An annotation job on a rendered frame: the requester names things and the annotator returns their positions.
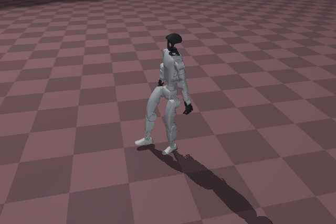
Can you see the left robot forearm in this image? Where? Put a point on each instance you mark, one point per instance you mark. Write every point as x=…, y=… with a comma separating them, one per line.
x=184, y=92

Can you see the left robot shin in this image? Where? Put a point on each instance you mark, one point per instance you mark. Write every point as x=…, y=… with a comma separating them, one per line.
x=171, y=135

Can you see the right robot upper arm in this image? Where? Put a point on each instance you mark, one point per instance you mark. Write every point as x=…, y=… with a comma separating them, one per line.
x=161, y=65

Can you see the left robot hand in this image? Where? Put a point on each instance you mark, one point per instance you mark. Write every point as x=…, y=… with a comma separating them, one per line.
x=188, y=108

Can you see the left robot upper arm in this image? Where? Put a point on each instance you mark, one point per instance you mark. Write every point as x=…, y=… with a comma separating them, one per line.
x=180, y=68

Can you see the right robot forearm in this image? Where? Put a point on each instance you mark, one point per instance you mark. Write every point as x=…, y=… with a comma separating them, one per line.
x=162, y=76

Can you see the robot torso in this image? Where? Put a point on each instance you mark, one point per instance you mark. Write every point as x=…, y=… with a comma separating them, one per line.
x=170, y=75

